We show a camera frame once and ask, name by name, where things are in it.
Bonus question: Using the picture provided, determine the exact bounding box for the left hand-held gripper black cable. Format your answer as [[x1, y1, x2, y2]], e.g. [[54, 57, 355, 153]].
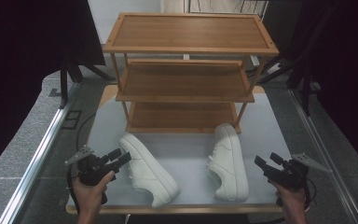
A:
[[66, 163, 80, 207]]

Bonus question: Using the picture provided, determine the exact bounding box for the person's right hand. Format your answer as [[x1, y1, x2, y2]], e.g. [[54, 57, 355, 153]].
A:
[[269, 180, 308, 214]]

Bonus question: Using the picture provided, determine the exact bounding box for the dark curtain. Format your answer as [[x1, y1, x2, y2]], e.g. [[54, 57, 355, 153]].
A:
[[292, 0, 358, 178], [0, 0, 106, 180]]

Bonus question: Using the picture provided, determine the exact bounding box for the dark floor socket plate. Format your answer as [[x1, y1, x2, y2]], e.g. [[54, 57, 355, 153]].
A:
[[61, 109, 83, 131]]

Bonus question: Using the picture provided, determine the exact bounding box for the silver metal rail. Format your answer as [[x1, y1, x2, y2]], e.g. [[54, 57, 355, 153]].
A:
[[286, 88, 358, 224], [0, 81, 82, 224]]

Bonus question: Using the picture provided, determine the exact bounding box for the black metal stand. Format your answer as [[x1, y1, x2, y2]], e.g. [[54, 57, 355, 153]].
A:
[[256, 0, 338, 117], [59, 50, 117, 110]]

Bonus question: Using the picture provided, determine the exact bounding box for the wooden three-tier shoe rack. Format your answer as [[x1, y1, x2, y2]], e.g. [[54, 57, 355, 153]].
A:
[[102, 12, 280, 135]]

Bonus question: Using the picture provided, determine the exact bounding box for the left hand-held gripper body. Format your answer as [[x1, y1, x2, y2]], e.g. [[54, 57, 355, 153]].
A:
[[64, 145, 119, 188]]

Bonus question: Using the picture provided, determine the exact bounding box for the white power strip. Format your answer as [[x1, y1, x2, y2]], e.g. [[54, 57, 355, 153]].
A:
[[249, 55, 283, 76]]

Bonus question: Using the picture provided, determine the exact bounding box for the white sneaker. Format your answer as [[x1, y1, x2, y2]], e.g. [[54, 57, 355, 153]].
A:
[[118, 133, 181, 209], [206, 122, 250, 203]]

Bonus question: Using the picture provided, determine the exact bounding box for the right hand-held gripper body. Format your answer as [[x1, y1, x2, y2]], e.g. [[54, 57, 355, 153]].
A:
[[263, 152, 333, 190]]

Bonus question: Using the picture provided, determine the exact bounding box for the person's left hand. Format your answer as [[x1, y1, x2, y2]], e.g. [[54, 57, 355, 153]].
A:
[[71, 170, 117, 216]]

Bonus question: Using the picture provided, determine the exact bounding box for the thin black floor cable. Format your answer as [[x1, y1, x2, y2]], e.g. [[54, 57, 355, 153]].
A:
[[76, 112, 98, 151]]

